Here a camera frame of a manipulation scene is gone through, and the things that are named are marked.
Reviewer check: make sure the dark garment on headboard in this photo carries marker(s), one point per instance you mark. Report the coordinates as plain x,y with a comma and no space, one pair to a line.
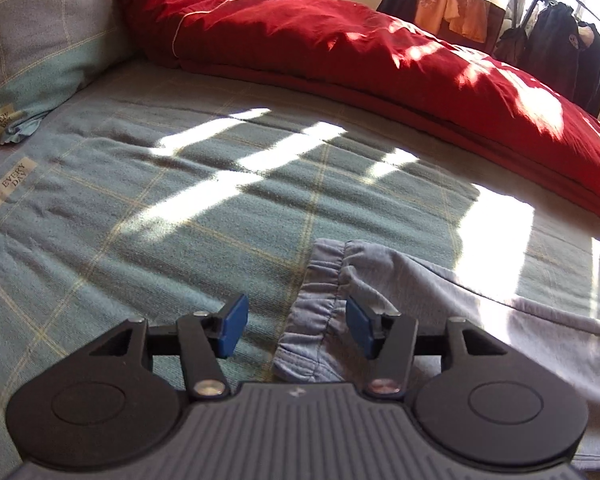
406,9

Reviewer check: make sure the black clothes on rack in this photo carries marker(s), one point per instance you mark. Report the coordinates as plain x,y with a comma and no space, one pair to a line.
547,40

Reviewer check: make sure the green plaid pillow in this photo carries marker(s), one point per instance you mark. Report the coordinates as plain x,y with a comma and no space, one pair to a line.
49,50

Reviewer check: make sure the grey sweatpants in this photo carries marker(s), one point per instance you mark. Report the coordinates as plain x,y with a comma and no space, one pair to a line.
316,345

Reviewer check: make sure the green plaid bed sheet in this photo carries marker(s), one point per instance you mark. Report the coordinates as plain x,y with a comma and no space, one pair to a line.
153,193

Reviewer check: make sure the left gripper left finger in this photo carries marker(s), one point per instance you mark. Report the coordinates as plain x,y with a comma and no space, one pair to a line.
123,394

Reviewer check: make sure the red duvet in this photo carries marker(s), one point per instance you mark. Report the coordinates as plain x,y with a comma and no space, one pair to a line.
357,56

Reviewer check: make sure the orange shirt on rack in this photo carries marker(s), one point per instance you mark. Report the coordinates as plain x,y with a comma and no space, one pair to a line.
467,18

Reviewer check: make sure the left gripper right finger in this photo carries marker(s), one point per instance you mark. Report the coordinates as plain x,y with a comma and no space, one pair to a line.
474,397

